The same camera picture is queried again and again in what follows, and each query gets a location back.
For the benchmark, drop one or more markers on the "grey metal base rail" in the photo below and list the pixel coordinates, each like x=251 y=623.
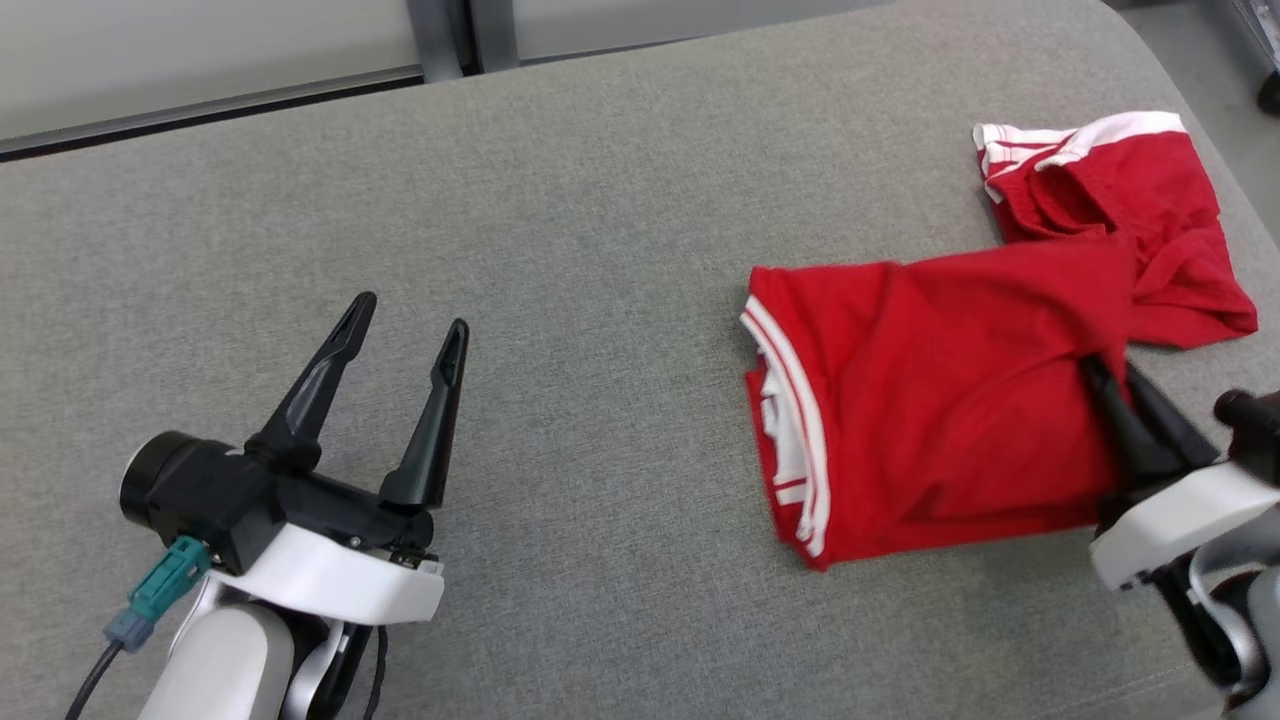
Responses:
x=200 y=105

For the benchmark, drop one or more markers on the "grey metal partition post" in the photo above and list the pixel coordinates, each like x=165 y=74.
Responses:
x=435 y=35

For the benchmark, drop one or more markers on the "grey metal bracket frame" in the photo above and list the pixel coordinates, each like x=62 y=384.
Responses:
x=1265 y=50

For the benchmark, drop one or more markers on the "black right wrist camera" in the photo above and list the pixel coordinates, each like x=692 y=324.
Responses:
x=1255 y=430

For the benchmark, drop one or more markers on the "red basketball jersey white trim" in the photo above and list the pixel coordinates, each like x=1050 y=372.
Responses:
x=950 y=400

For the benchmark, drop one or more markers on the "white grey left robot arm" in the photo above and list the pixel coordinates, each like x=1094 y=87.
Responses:
x=215 y=665

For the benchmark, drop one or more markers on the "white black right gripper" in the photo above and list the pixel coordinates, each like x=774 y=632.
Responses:
x=1170 y=520

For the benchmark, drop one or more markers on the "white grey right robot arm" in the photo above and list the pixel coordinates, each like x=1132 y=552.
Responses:
x=1265 y=600

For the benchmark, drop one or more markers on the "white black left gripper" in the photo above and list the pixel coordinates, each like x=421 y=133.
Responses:
x=340 y=575

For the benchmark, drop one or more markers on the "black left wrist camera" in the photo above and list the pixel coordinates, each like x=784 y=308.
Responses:
x=190 y=490

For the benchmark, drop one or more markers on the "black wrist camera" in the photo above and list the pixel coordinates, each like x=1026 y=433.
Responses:
x=190 y=490
x=1255 y=430

